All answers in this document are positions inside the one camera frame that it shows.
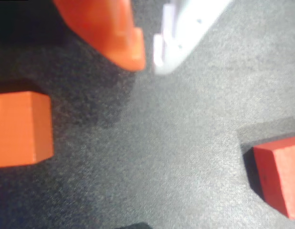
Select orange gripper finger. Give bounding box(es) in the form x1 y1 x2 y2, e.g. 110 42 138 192
53 0 147 72

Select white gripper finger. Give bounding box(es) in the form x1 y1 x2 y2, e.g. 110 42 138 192
153 0 234 75

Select orange wooden cube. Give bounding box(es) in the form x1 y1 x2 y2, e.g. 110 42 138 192
0 91 54 168

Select red wooden cube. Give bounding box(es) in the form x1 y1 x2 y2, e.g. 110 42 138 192
253 135 295 220

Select black felt mat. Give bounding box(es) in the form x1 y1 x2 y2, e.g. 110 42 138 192
0 0 295 229

